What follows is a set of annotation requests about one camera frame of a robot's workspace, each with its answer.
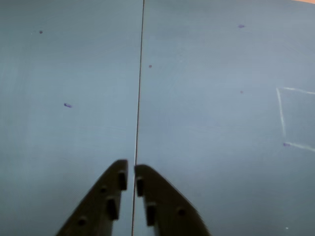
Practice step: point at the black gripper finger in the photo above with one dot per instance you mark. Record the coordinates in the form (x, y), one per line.
(169, 211)
(98, 209)

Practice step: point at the grey mat with chalk square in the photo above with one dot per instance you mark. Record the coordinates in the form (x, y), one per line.
(209, 73)

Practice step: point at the grey mat with red tape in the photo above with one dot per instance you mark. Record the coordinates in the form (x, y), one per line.
(61, 73)

